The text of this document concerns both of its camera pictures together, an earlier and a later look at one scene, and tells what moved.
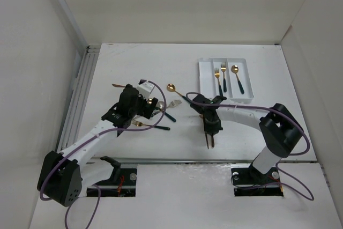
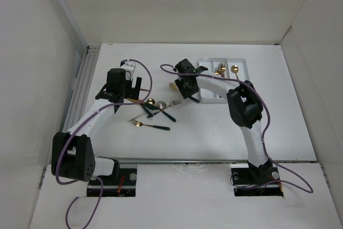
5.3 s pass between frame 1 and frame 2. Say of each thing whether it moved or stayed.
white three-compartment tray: stayed
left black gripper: moved
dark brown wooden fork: moved
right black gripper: moved
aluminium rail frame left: stayed
